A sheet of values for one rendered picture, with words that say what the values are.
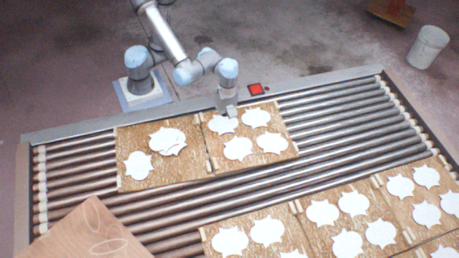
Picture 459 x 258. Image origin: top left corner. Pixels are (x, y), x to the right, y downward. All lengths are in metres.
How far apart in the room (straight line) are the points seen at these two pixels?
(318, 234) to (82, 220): 0.93
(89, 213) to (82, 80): 2.11
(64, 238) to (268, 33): 3.00
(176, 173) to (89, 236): 0.45
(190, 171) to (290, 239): 0.51
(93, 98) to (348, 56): 2.55
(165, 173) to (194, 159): 0.14
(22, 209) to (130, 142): 0.53
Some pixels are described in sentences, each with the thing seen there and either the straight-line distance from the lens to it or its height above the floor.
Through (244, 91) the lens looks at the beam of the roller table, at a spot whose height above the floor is 0.92.
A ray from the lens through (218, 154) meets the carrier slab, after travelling 1.57.
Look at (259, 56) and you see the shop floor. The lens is 3.46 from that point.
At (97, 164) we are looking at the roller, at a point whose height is 0.92.
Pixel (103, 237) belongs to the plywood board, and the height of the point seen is 1.04.
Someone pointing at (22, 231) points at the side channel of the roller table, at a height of 0.95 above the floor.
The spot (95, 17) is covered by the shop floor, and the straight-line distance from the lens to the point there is 4.06.
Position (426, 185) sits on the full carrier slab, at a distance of 1.81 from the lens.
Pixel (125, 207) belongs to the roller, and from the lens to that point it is 1.50.
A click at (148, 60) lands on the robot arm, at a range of 1.75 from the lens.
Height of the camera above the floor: 2.27
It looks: 54 degrees down
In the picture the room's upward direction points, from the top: 7 degrees clockwise
